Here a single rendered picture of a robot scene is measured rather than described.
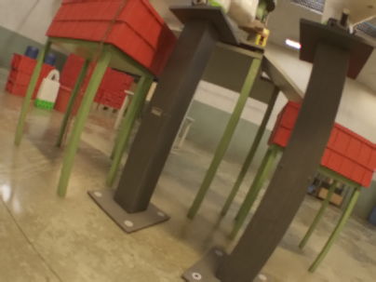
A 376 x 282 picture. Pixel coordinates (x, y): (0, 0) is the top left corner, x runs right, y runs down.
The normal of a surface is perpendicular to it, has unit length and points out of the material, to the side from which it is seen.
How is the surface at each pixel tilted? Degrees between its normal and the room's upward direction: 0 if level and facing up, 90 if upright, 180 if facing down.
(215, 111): 90
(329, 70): 90
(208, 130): 90
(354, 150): 90
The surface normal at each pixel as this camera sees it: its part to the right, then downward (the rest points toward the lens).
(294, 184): -0.47, -0.12
